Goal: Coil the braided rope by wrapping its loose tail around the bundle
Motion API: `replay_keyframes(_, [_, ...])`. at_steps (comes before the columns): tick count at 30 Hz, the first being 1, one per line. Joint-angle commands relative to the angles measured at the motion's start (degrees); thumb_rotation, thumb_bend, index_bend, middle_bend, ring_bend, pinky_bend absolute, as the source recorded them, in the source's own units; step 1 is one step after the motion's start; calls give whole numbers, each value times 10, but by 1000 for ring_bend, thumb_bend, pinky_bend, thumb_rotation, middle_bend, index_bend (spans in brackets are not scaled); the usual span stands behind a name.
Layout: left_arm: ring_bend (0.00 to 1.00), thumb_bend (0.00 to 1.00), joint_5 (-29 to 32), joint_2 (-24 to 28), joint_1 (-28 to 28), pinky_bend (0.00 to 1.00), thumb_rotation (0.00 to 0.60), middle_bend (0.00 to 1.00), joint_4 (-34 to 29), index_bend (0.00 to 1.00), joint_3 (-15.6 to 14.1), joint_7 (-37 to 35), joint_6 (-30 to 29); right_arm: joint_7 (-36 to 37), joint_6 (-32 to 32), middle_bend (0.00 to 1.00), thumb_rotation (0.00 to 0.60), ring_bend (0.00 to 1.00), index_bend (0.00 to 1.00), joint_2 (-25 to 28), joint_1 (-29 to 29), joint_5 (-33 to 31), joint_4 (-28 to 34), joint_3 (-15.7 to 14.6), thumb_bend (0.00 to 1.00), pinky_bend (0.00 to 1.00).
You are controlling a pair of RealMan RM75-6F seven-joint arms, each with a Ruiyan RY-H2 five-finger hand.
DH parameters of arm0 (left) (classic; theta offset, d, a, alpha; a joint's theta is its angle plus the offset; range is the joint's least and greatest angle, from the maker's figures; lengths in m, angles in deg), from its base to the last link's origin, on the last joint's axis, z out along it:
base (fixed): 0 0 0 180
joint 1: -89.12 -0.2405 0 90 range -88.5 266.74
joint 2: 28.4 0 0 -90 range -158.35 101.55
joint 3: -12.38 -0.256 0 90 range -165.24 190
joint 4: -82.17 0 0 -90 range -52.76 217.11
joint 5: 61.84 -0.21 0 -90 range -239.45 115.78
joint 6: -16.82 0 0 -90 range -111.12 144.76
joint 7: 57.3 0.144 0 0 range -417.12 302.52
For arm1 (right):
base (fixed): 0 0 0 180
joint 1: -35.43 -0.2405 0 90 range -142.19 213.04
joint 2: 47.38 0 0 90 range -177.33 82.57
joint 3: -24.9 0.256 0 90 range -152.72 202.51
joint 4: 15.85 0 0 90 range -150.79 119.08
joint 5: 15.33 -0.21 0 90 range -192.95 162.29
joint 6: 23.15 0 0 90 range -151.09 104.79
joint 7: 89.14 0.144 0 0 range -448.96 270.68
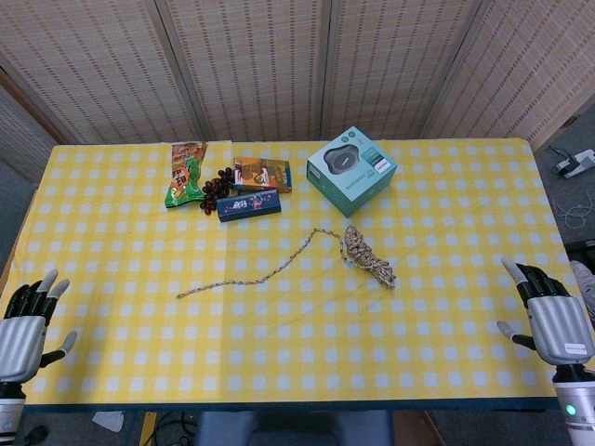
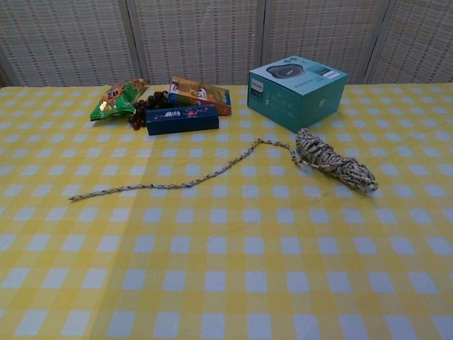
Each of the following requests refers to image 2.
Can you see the dark blue long box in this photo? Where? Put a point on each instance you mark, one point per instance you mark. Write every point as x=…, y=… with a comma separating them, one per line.
x=180, y=122

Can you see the yellow white checked tablecloth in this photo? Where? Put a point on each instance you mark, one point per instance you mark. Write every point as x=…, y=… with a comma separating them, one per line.
x=226, y=248

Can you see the orange colourful printed box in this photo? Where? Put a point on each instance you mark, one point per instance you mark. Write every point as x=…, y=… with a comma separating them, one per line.
x=198, y=93

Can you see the teal speaker product box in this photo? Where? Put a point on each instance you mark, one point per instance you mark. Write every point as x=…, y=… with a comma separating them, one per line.
x=293, y=106

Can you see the dark red grape bunch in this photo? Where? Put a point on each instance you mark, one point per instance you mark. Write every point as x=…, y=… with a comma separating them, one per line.
x=141, y=106

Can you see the green orange snack bag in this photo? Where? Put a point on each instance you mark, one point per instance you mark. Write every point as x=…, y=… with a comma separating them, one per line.
x=113, y=102

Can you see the woven folding screen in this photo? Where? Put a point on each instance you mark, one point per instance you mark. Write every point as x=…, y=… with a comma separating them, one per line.
x=198, y=35

